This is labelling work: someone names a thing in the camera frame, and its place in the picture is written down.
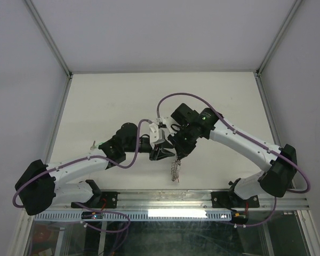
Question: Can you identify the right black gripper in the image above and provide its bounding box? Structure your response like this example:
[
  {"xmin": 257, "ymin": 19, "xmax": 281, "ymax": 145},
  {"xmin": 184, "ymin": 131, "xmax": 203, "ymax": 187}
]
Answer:
[{"xmin": 167, "ymin": 125, "xmax": 197, "ymax": 159}]

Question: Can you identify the metal disc with keyrings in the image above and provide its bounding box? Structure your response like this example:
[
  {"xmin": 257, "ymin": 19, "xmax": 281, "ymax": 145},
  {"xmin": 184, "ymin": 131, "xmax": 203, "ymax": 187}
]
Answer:
[{"xmin": 170, "ymin": 158, "xmax": 181, "ymax": 182}]

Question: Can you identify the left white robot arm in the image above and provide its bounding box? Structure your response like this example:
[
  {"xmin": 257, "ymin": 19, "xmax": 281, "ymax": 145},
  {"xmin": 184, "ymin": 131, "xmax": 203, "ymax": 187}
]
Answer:
[{"xmin": 12, "ymin": 121, "xmax": 174, "ymax": 215}]

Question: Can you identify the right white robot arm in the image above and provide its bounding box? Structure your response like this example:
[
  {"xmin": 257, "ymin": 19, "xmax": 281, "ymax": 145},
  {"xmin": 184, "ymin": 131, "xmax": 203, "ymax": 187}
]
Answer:
[{"xmin": 168, "ymin": 103, "xmax": 297, "ymax": 206}]

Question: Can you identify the green tag key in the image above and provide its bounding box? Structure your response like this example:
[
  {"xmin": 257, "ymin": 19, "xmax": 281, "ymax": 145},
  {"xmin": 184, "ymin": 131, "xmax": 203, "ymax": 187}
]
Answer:
[{"xmin": 90, "ymin": 141, "xmax": 101, "ymax": 150}]

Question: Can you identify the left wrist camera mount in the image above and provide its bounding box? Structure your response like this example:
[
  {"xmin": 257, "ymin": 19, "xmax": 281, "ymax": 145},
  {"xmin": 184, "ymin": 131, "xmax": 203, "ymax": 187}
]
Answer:
[{"xmin": 149, "ymin": 122, "xmax": 165, "ymax": 148}]

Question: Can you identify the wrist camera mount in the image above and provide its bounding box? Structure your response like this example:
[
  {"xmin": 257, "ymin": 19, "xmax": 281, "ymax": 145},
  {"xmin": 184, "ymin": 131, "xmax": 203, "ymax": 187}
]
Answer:
[
  {"xmin": 156, "ymin": 117, "xmax": 180, "ymax": 135},
  {"xmin": 149, "ymin": 122, "xmax": 165, "ymax": 148}
]

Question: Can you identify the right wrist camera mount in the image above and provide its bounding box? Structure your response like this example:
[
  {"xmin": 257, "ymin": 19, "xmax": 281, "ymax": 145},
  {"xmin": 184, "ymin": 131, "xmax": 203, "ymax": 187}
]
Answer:
[{"xmin": 156, "ymin": 117, "xmax": 180, "ymax": 135}]

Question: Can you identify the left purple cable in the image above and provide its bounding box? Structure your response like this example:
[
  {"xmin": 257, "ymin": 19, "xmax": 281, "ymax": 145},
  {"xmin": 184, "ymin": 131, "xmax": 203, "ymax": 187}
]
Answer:
[{"xmin": 12, "ymin": 119, "xmax": 153, "ymax": 208}]

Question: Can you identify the purple cable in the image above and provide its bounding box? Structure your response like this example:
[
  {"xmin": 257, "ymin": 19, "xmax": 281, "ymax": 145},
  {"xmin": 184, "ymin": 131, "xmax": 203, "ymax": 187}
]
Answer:
[
  {"xmin": 156, "ymin": 92, "xmax": 311, "ymax": 195},
  {"xmin": 12, "ymin": 119, "xmax": 153, "ymax": 208}
]

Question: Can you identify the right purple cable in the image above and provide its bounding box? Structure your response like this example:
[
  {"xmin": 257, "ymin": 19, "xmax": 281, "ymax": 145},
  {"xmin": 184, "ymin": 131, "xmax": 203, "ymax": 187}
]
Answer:
[{"xmin": 156, "ymin": 92, "xmax": 311, "ymax": 195}]

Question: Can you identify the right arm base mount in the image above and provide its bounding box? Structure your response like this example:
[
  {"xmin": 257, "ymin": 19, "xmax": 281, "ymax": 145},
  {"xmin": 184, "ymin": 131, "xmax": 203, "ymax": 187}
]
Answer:
[{"xmin": 211, "ymin": 191, "xmax": 260, "ymax": 210}]

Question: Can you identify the white slotted cable duct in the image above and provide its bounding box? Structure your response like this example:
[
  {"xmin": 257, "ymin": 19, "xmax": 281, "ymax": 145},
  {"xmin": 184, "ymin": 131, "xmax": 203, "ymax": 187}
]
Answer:
[{"xmin": 34, "ymin": 209, "xmax": 231, "ymax": 222}]

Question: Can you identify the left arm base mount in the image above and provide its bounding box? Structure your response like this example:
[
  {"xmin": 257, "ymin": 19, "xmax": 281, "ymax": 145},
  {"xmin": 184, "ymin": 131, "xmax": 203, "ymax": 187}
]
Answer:
[{"xmin": 81, "ymin": 190, "xmax": 119, "ymax": 209}]

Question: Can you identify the aluminium frame post right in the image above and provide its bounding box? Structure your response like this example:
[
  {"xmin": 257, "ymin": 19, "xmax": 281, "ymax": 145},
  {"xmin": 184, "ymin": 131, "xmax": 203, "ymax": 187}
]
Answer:
[{"xmin": 255, "ymin": 0, "xmax": 303, "ymax": 77}]

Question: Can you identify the aluminium frame post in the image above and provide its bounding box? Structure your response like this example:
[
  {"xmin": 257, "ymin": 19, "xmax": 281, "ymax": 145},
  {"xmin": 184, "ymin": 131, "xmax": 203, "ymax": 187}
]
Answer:
[
  {"xmin": 23, "ymin": 0, "xmax": 73, "ymax": 78},
  {"xmin": 255, "ymin": 0, "xmax": 303, "ymax": 77}
]

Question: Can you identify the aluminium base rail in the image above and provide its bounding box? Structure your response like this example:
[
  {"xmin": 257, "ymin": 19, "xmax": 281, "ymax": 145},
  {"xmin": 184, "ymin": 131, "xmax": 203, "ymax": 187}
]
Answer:
[{"xmin": 53, "ymin": 188, "xmax": 310, "ymax": 211}]

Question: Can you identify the aluminium frame post left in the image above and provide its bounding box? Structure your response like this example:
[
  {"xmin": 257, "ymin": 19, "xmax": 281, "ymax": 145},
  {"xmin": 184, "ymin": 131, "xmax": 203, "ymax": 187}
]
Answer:
[{"xmin": 23, "ymin": 0, "xmax": 73, "ymax": 78}]

